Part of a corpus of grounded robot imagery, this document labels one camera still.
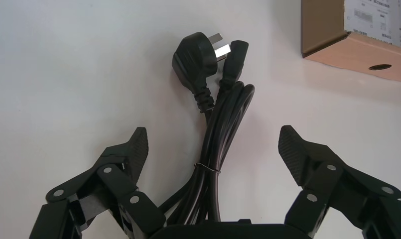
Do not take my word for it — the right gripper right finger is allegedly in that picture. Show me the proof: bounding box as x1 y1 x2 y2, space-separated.
278 125 401 239

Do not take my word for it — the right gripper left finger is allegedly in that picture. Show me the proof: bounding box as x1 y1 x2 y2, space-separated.
29 126 166 239

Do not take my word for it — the open brown cardboard box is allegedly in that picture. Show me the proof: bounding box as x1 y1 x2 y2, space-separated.
300 0 401 83

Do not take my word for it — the black bundled power cord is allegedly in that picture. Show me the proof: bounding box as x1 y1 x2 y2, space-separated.
159 32 256 227

